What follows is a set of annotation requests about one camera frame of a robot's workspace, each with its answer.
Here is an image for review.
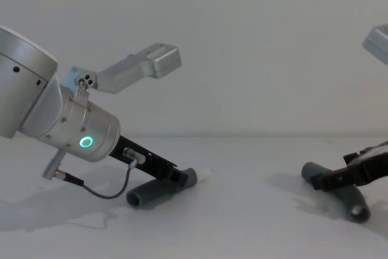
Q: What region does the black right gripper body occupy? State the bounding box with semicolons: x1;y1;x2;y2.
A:
357;140;388;186

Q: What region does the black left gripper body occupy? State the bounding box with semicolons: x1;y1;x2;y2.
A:
108;135;178;182

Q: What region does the white table cloth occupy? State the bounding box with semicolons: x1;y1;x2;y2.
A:
0;135;388;259

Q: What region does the grey plastic pipe elbow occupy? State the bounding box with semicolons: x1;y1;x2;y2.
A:
125;166;198;210
301;161;372;224

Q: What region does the thin dark wrist cable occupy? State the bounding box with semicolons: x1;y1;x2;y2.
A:
41;146;147;200

